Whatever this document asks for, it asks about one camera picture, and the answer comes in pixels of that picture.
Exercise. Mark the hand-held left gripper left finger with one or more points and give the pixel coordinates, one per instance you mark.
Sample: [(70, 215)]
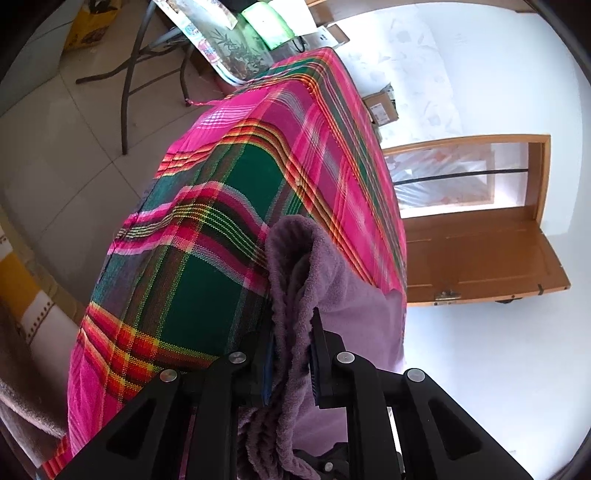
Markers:
[(267, 374)]

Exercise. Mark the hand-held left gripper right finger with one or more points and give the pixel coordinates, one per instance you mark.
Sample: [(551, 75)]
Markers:
[(316, 369)]

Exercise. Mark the purple fleece garment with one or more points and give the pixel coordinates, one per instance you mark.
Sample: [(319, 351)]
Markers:
[(360, 323)]

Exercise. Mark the plaid bed sheet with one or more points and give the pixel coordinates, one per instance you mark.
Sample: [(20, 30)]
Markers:
[(207, 240)]

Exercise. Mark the wooden door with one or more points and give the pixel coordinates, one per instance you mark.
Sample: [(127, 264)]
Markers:
[(485, 258)]

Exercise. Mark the clear printed door curtain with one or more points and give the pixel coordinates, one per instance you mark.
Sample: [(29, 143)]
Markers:
[(452, 180)]

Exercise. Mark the brown cardboard box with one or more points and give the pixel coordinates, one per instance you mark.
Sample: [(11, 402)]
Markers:
[(381, 106)]

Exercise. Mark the folding table with printed top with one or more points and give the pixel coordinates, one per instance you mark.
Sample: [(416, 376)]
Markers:
[(221, 46)]

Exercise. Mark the light green sheet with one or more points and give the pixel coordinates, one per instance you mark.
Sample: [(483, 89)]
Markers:
[(268, 23)]

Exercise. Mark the yellow bag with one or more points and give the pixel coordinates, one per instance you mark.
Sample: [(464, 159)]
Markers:
[(92, 25)]

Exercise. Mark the wooden door frame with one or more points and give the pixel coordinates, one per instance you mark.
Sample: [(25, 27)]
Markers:
[(538, 175)]

